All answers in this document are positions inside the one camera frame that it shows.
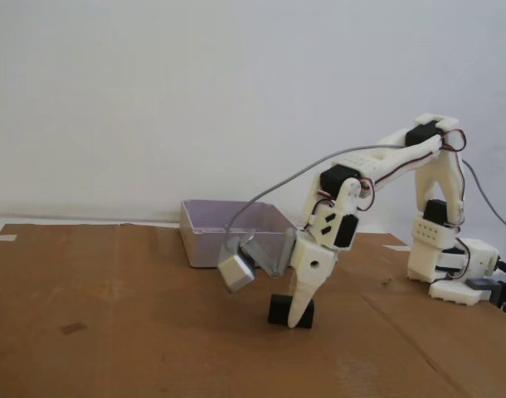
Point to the grey black table clamp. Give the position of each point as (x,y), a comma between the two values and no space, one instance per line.
(481,285)

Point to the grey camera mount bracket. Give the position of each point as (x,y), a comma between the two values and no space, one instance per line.
(261,259)

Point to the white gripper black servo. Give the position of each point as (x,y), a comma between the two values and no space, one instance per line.
(312,265)

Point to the white tape strip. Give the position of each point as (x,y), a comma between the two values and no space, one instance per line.
(6,238)
(396,247)

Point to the brown cardboard sheet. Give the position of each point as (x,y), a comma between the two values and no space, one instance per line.
(153,331)

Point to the grey webcam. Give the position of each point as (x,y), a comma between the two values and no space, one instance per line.
(236,269)

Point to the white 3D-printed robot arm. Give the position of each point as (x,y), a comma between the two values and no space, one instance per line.
(435,186)

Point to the black rectangular block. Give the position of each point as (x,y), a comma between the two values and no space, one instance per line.
(278,309)

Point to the white plastic box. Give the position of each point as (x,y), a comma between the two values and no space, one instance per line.
(203,248)

